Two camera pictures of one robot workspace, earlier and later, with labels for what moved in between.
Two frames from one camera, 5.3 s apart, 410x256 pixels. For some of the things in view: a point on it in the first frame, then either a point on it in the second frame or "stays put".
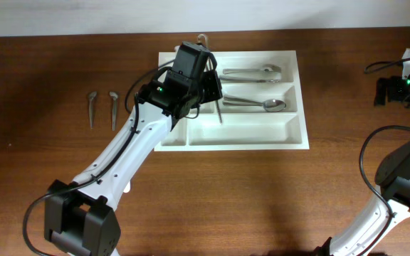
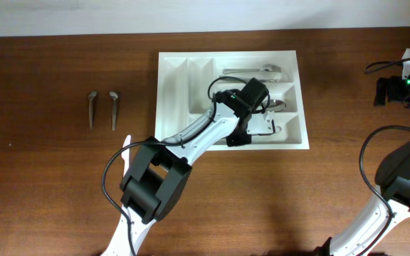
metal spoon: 272,105 stays put
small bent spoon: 91,99 stays put
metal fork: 269,67 stays put
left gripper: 217,92 to 243,140
